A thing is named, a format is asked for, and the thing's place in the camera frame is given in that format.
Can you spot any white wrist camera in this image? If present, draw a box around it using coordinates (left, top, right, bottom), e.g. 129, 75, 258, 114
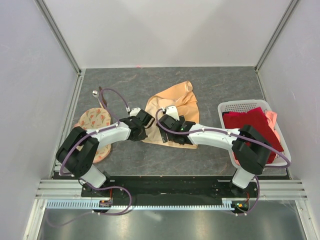
128, 107, 141, 117
162, 105, 180, 121

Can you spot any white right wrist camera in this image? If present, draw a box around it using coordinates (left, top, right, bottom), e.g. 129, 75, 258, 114
162, 105, 180, 121

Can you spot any metal spoon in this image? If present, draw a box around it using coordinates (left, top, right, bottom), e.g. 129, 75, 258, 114
92, 90, 104, 108

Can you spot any pink cloth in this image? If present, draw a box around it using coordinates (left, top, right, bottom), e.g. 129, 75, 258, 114
231, 109, 282, 167

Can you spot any floral oven mitt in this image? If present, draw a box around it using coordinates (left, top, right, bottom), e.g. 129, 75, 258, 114
73, 106, 113, 165

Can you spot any right aluminium frame post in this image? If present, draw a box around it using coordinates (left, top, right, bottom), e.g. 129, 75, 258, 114
254, 0, 300, 74

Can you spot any red cloth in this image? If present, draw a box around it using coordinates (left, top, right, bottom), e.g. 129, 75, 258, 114
222, 106, 285, 165

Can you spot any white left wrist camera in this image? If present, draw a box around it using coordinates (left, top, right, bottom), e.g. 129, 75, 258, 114
128, 107, 141, 117

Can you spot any white perforated plastic basket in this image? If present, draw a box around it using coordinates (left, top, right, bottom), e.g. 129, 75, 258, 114
217, 99, 293, 170

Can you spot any aluminium frame post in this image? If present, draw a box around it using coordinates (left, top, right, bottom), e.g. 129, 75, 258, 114
254, 0, 300, 74
34, 0, 83, 76

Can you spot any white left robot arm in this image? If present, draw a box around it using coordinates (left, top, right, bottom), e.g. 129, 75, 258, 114
55, 108, 155, 197

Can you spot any peach cloth napkin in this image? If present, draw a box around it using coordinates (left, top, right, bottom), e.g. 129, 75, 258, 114
143, 80, 200, 149

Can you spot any grey slotted cable duct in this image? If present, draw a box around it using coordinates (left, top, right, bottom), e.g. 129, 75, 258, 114
46, 199, 249, 211

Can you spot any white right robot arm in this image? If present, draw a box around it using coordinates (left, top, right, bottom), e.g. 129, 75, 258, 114
155, 114, 273, 197

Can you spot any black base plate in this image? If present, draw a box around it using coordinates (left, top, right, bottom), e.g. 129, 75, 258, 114
81, 175, 258, 205

